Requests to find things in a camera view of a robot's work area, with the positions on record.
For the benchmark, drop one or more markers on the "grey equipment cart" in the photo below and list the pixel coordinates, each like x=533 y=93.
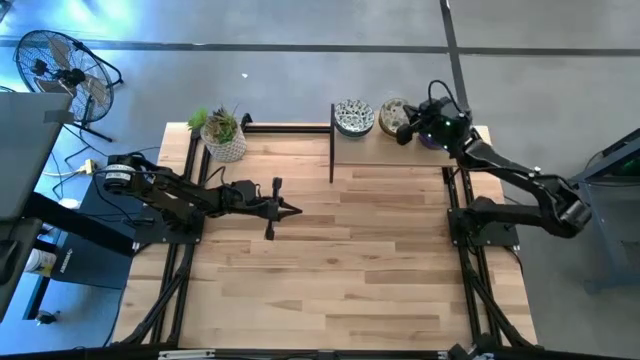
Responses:
x=620 y=235

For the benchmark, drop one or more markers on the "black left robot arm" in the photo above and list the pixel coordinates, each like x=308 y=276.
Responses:
x=170 y=190

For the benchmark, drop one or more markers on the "black aluminium table frame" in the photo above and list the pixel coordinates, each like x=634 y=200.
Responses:
x=290 y=129

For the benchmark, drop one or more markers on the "black floor fan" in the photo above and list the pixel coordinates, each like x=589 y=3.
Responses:
x=65 y=76

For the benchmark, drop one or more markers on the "wooden shelf with black frame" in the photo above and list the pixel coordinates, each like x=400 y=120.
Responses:
x=380 y=152

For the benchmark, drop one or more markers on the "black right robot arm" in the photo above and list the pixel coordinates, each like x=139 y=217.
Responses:
x=505 y=167

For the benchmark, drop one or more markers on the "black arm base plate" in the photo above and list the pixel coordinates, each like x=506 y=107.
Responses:
x=505 y=235
x=150 y=235

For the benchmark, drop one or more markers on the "succulent plant in white pot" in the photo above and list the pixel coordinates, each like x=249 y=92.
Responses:
x=225 y=145

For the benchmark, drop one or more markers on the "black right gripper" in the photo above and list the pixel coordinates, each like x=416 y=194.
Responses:
x=442 y=122

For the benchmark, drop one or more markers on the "grey desk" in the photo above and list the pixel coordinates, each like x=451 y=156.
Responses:
x=25 y=150

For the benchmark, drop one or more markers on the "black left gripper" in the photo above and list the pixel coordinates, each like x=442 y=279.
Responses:
x=257 y=205

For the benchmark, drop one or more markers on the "yellow power strip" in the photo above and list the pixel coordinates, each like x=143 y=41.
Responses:
x=89 y=166

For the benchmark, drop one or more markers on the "black computer tower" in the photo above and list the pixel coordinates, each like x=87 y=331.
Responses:
x=90 y=260

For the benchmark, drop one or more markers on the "purple plastic bowl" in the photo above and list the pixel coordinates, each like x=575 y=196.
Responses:
x=431 y=143

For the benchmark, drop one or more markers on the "white cup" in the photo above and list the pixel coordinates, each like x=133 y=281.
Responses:
x=40 y=261

